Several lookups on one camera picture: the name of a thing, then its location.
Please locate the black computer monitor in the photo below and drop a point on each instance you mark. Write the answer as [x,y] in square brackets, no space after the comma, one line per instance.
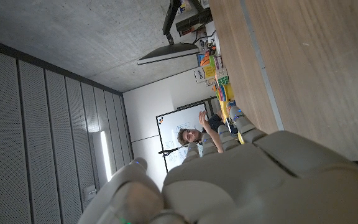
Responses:
[172,51]

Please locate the black electronic device box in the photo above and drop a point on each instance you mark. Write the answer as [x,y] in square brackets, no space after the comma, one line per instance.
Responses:
[194,21]

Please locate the whiteboard with black frame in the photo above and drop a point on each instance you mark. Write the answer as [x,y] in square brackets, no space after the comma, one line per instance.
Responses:
[179,124]

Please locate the grey wall switch box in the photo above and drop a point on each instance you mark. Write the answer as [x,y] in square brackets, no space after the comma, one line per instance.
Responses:
[89,193]

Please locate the yellow rainbow stacking toy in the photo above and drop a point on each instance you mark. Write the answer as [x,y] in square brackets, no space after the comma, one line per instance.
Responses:
[225,92]

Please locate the blue printed box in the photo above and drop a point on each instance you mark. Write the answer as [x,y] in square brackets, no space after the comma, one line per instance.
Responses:
[231,103]

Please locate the green grid cube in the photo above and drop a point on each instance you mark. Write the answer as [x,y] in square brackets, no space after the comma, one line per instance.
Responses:
[222,80]

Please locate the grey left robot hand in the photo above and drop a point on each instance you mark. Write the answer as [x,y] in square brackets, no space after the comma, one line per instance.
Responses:
[259,186]

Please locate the person in dark shirt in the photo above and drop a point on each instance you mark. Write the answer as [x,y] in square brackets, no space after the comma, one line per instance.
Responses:
[191,136]

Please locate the white printed cardboard box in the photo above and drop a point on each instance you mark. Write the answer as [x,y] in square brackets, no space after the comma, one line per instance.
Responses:
[204,74]

